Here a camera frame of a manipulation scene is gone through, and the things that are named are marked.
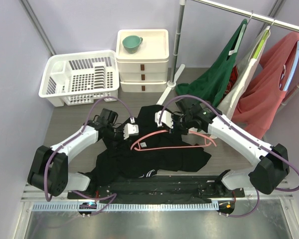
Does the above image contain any salmon pink t shirt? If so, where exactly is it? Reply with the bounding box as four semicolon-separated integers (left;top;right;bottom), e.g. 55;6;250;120
232;32;299;139

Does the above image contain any white plastic basket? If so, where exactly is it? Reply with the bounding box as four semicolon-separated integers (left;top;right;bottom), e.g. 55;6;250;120
38;50;120;107

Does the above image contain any metal clothes rack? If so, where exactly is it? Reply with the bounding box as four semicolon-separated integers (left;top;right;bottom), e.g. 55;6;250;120
157;0;299;105

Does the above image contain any pink hanger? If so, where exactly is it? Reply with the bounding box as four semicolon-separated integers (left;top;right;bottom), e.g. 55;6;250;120
130;129;217;151

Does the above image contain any green t shirt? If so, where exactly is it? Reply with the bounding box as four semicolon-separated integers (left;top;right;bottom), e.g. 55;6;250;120
175;19;247;107

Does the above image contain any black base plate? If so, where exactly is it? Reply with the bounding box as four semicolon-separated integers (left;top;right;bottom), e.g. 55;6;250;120
82;175;245;204

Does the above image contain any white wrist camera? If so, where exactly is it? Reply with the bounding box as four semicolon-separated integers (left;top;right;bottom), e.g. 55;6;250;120
154;110;174;130
123;117;139;140

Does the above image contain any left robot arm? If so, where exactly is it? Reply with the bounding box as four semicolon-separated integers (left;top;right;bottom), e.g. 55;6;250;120
27;109;123;199

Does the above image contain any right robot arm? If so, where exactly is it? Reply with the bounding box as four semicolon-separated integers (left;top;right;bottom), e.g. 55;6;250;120
173;98;290;197

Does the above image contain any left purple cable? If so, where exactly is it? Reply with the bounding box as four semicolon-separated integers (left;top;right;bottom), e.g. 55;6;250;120
44;97;135;217

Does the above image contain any lime green hanger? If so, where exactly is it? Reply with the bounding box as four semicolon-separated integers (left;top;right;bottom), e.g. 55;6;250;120
252;23;273;59

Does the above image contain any white drawer unit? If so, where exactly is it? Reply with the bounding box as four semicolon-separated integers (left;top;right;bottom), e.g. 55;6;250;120
116;29;169;93

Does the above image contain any white cable duct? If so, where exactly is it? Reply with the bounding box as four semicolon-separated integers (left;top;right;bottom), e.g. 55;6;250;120
32;201;219;212

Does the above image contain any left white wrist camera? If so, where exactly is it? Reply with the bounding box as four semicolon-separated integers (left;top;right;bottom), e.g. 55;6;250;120
123;117;139;140

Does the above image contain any light blue hanger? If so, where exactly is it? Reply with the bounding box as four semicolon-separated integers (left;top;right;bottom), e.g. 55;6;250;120
279;41;299;91

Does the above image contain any green cup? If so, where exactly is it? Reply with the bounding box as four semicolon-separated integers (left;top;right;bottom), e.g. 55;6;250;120
122;35;143;54

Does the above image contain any white t shirt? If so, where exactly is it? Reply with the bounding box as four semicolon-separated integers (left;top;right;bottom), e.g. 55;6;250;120
217;29;267;119

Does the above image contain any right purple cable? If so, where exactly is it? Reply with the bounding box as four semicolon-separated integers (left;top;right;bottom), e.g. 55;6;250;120
158;95;299;219

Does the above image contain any purple cable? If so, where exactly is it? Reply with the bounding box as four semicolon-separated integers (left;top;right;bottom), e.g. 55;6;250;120
44;97;135;217
158;95;299;219

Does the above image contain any black t shirt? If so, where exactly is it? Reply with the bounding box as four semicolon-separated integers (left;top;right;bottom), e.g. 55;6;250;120
88;105;211;180

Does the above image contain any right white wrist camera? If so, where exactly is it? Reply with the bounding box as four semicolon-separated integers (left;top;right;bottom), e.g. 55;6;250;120
154;110;174;130

